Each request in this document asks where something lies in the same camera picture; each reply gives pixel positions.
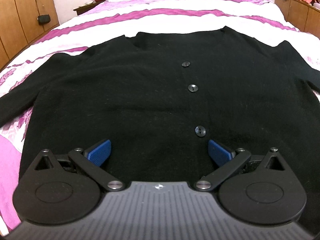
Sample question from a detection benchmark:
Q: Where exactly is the black knit cardigan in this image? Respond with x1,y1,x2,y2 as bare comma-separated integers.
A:
1,27,319,193

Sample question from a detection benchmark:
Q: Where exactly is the small black pouch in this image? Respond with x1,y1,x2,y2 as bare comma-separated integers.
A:
37,14,51,25

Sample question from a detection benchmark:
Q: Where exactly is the wooden wardrobe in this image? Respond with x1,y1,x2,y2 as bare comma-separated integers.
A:
1,0,59,69

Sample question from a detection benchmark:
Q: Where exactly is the dark wooden nightstand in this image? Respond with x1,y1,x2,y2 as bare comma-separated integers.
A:
73,0,105,16

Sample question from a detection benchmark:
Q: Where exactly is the wooden side cabinet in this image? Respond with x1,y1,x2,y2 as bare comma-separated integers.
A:
274,0,320,38

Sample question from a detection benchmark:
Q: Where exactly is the pink floral bed cover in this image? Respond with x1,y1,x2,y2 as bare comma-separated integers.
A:
0,0,320,233

